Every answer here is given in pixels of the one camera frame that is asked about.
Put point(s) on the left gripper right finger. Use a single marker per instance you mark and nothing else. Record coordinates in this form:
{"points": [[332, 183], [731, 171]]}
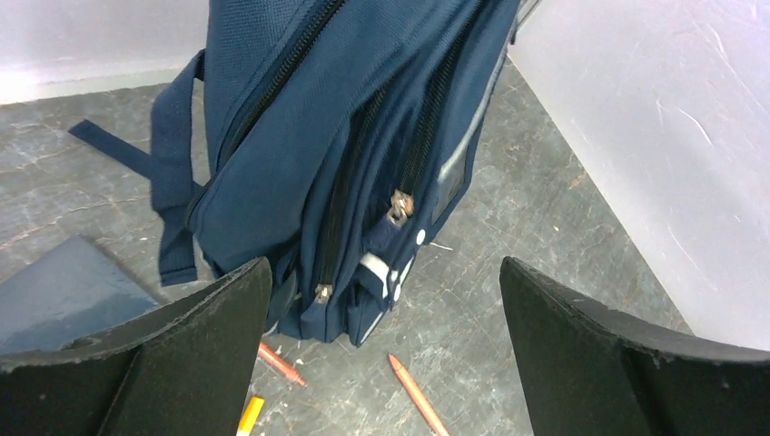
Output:
{"points": [[587, 369]]}

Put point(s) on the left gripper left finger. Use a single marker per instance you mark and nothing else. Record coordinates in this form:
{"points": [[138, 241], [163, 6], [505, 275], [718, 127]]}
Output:
{"points": [[183, 369]]}

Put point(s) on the dark blue notebook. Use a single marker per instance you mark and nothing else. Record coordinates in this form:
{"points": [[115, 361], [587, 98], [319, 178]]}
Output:
{"points": [[73, 291]]}

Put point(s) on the navy blue backpack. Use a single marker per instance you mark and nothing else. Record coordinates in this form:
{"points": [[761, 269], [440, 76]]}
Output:
{"points": [[333, 138]]}

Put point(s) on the yellow white marker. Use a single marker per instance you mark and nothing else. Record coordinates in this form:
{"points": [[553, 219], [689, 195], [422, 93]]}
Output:
{"points": [[250, 416]]}

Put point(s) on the orange pencil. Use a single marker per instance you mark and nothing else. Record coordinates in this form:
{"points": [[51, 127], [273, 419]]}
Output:
{"points": [[272, 358], [418, 397]]}

